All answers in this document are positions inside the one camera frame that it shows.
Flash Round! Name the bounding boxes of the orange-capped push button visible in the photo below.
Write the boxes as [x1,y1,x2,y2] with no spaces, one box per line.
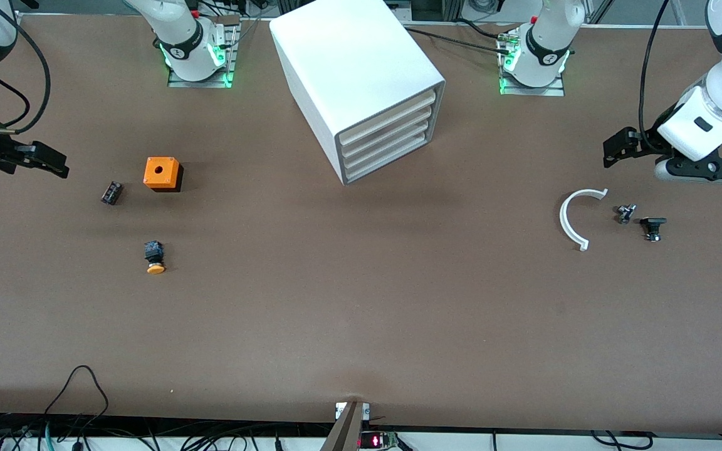
[144,241,166,275]

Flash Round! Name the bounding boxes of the small black plastic part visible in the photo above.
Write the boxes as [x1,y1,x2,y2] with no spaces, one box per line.
[640,217,668,242]

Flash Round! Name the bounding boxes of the orange box with hole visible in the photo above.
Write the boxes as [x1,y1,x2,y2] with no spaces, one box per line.
[143,157,184,193]

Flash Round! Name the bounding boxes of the small red LED device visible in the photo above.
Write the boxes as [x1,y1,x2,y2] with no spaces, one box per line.
[360,431,399,450]

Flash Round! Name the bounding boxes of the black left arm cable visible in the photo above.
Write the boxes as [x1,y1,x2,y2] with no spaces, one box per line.
[639,0,672,154]

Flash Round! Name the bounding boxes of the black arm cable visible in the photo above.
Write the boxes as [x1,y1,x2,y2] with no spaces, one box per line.
[639,0,672,154]
[0,0,51,135]

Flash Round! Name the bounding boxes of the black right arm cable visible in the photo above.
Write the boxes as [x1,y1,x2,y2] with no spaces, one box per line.
[0,0,51,135]

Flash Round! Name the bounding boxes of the white curved plastic bracket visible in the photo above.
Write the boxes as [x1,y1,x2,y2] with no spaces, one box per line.
[560,188,609,252]

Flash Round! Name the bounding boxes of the black table cables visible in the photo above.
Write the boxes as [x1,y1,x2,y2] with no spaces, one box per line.
[402,25,515,52]

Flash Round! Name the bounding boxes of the thin black looped cable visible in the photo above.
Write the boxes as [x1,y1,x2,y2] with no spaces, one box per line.
[43,365,110,419]

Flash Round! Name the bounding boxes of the brown camera stand post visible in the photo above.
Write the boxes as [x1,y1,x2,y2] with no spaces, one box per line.
[319,401,365,451]

